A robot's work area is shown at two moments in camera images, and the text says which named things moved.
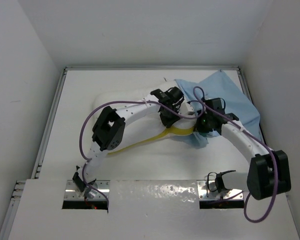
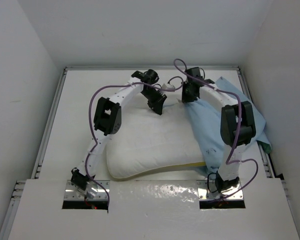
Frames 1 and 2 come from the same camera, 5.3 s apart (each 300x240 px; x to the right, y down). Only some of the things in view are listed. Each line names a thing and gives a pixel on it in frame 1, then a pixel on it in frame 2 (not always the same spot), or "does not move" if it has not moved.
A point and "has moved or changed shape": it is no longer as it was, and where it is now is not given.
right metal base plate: (207, 191) does not move
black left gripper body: (167, 117) to (153, 96)
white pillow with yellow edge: (116, 98) has moved or changed shape
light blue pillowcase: (194, 94) has moved or changed shape
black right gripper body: (202, 123) to (186, 96)
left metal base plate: (72, 193) does not move
